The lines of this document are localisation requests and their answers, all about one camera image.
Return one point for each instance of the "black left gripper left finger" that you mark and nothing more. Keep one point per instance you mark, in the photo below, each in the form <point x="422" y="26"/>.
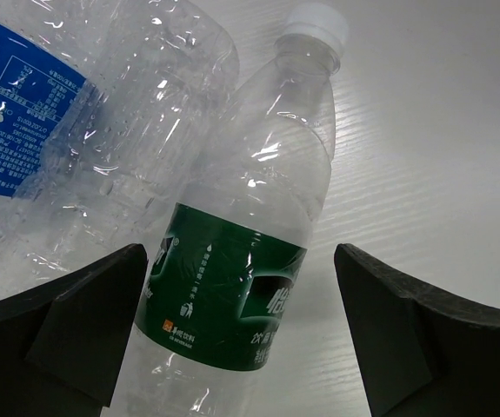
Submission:
<point x="62" y="343"/>

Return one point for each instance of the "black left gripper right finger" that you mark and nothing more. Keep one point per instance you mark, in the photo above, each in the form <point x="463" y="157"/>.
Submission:
<point x="421" y="350"/>

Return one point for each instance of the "clear bottle green label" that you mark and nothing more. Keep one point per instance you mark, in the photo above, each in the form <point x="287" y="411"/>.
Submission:
<point x="229" y="259"/>

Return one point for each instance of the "clear unlabelled plastic bottle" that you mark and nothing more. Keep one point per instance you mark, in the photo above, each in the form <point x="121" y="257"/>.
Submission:
<point x="113" y="167"/>

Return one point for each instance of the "clear bottle blue label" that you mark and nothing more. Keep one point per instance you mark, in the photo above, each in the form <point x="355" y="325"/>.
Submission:
<point x="41" y="74"/>

